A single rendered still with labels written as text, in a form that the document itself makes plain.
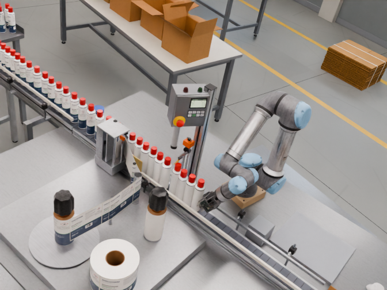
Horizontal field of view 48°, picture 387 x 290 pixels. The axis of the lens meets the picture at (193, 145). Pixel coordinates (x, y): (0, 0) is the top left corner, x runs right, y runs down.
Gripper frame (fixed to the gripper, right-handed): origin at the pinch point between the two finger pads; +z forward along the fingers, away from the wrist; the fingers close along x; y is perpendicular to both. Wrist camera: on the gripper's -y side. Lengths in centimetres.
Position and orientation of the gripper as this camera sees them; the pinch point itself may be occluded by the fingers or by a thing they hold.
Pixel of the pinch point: (201, 205)
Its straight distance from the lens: 225.8
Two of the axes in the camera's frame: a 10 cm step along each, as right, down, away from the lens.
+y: -6.3, 4.0, -6.6
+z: -5.2, 4.2, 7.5
